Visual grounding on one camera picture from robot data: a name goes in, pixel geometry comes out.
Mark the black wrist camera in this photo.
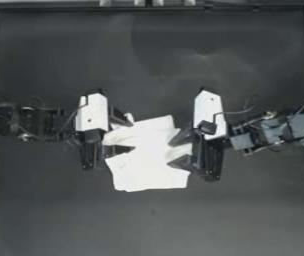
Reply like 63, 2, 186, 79
196, 119, 219, 136
84, 129, 108, 145

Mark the white shirt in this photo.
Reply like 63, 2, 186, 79
102, 112, 192, 193

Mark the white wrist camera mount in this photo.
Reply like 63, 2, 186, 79
73, 88, 112, 133
192, 87, 228, 142

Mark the black metal frame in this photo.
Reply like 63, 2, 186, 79
0, 1, 304, 98

